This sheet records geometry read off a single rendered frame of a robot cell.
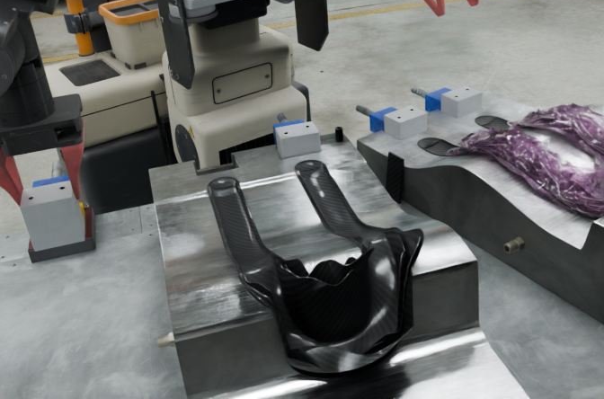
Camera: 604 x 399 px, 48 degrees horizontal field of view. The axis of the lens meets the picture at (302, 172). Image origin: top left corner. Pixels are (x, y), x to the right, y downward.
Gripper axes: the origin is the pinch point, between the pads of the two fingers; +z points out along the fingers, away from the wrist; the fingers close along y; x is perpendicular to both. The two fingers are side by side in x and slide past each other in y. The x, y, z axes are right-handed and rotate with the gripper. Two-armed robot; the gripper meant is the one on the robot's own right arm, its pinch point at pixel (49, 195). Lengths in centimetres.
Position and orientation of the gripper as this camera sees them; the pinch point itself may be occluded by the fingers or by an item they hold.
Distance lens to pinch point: 74.6
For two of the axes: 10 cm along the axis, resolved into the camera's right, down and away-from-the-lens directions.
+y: 9.6, -2.0, 1.9
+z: 0.8, 8.7, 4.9
